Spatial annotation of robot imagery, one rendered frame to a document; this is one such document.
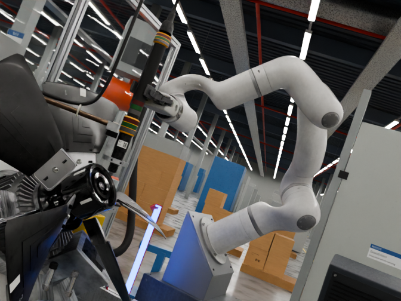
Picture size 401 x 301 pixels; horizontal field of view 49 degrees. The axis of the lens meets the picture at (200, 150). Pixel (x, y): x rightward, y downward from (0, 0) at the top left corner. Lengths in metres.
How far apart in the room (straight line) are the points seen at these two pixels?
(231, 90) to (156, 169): 7.87
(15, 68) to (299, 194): 1.00
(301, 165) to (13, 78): 0.93
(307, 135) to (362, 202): 1.37
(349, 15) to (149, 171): 5.11
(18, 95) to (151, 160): 8.28
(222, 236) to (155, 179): 7.54
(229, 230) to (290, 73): 0.63
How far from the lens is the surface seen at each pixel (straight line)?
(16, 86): 1.01
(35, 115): 1.02
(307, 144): 1.47
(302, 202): 1.55
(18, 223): 0.82
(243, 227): 1.62
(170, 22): 1.22
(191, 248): 1.62
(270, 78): 1.33
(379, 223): 2.79
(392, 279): 1.36
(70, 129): 1.21
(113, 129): 1.17
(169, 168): 9.09
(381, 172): 2.82
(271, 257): 8.60
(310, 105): 1.35
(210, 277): 1.59
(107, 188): 1.10
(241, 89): 1.33
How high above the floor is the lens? 1.32
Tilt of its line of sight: 4 degrees up
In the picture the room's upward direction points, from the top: 20 degrees clockwise
